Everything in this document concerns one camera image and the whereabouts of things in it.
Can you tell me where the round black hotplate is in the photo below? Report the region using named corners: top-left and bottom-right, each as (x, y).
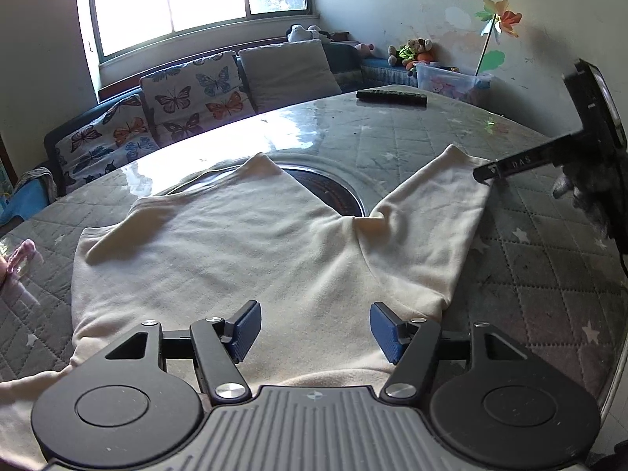
top-left (279, 166), bottom-right (367, 219)

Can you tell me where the cream sweater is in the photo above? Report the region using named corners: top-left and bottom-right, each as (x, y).
top-left (0, 144), bottom-right (496, 467)

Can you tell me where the colourful pinwheel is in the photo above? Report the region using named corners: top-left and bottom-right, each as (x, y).
top-left (473, 0), bottom-right (524, 78)

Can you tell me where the brown teddy bear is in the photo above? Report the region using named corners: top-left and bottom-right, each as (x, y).
top-left (387, 38), bottom-right (436, 69)

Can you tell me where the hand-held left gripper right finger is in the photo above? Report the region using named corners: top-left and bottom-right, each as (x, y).
top-left (370, 301), bottom-right (529, 400)

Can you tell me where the grey striped cloth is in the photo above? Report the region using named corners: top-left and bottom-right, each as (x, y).
top-left (16, 166), bottom-right (53, 192)

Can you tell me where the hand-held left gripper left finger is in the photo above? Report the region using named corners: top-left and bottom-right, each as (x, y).
top-left (104, 300), bottom-right (263, 403)

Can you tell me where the person's right hand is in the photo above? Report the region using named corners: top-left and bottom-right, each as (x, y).
top-left (552, 150), bottom-right (628, 240)

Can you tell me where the grey cushion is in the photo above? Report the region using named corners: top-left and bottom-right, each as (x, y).
top-left (238, 39), bottom-right (343, 111)

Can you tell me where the dark blue sofa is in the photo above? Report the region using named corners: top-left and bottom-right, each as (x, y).
top-left (43, 42), bottom-right (365, 194)

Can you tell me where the pink strap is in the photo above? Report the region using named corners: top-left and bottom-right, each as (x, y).
top-left (0, 238), bottom-right (41, 276)

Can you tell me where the black and white plush toy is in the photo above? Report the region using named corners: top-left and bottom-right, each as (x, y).
top-left (287, 23), bottom-right (323, 43)

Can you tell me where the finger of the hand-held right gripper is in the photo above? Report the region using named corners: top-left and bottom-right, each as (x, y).
top-left (473, 132), bottom-right (590, 183)

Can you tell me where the butterfly print cushion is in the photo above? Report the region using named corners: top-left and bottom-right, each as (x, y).
top-left (140, 50), bottom-right (257, 147)
top-left (54, 93), bottom-right (161, 193)

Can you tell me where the window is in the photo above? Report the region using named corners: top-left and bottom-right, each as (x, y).
top-left (73, 0), bottom-right (321, 62)

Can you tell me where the clear plastic storage box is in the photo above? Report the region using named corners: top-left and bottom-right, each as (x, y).
top-left (413, 61), bottom-right (494, 107)

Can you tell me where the black remote control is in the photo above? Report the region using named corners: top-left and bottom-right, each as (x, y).
top-left (356, 88), bottom-right (428, 107)

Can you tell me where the blue cloth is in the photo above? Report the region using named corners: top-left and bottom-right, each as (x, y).
top-left (0, 177), bottom-right (56, 227)

